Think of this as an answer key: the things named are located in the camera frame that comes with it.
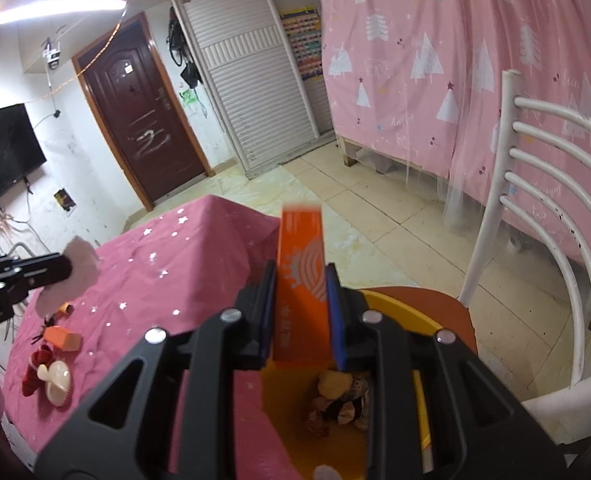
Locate orange thread spool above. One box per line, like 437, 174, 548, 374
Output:
56, 302, 74, 316

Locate trash pile in bin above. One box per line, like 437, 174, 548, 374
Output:
307, 370, 370, 438

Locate pink star tablecloth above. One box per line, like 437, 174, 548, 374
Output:
3, 195, 297, 479

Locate red striped knit sock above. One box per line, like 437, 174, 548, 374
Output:
21, 344, 55, 396

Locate cream plastic dome lid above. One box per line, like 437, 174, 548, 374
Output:
38, 360, 72, 408

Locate dark brown door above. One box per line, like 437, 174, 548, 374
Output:
72, 13, 213, 211

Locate black bags on hook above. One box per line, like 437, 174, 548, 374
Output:
166, 6, 202, 90

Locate white metal chair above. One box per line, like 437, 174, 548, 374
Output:
458, 70, 591, 422

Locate fluorescent ceiling light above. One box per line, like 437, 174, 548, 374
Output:
0, 0, 128, 25

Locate white slatted wardrobe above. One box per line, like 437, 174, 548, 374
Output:
172, 0, 333, 178

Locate pink bed curtain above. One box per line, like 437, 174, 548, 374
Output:
321, 0, 591, 228

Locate black wall television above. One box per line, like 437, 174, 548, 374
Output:
0, 104, 46, 196

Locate white wall camera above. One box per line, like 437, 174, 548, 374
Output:
42, 38, 61, 70

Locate colourful wall chart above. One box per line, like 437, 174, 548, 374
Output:
280, 6, 323, 81

